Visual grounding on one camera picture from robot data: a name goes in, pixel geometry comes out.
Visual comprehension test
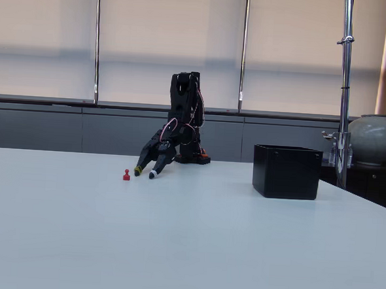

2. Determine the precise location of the black and orange robot base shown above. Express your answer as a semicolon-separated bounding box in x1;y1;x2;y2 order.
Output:
173;146;213;167

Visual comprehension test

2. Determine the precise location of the black open box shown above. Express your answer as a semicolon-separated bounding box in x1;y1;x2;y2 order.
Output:
250;143;324;202

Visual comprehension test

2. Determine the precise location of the grey sill cabinet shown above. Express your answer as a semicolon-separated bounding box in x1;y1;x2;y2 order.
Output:
0;101;346;170

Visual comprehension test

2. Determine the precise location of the beige roller blind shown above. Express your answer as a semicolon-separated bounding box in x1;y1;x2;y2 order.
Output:
0;0;99;101
243;0;386;119
97;0;246;111

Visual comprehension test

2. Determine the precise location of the metal clamp on pole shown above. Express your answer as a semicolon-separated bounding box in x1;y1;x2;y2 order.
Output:
321;129;341;141

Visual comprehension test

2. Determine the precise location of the clear water bottle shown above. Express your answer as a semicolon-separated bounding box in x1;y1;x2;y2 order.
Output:
345;143;355;167
328;142;339;166

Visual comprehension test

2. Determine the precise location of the chrome stand pole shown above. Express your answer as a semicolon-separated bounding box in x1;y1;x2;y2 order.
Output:
327;0;359;189

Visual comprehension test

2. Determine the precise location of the grey round ceramic vase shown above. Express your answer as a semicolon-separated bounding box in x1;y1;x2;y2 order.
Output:
345;112;386;167

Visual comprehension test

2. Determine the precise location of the dark low cabinet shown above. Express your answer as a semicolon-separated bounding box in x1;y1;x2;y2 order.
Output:
316;160;386;213

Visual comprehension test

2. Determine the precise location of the chrome window post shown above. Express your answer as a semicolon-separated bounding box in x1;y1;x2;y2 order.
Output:
236;0;252;114
89;0;105;105

